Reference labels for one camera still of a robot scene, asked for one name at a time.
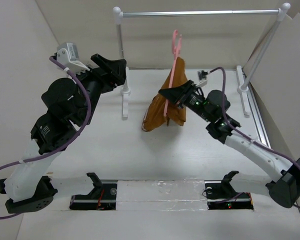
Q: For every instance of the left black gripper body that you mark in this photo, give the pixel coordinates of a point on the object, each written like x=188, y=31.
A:
x=105, y=84

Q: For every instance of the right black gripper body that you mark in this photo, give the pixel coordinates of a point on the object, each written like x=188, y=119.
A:
x=195, y=102

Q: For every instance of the brown trousers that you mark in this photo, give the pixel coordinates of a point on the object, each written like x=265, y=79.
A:
x=154, y=116

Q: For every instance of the pink plastic hanger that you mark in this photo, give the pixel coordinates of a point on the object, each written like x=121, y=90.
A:
x=176, y=46

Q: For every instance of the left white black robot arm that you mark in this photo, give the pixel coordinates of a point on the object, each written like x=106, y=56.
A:
x=71, y=102

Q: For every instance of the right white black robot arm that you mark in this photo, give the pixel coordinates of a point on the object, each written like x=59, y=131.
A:
x=282, y=180

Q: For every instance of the white metal clothes rack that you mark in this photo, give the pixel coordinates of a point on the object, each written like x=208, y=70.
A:
x=243, y=88

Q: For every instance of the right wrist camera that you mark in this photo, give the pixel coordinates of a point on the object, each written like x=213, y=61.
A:
x=202, y=78

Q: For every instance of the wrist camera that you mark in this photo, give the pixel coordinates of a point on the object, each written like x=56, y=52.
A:
x=67, y=55
x=202, y=78

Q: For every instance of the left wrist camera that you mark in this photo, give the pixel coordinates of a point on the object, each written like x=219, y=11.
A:
x=67, y=55

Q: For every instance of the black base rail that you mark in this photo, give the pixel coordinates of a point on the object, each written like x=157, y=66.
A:
x=163, y=195

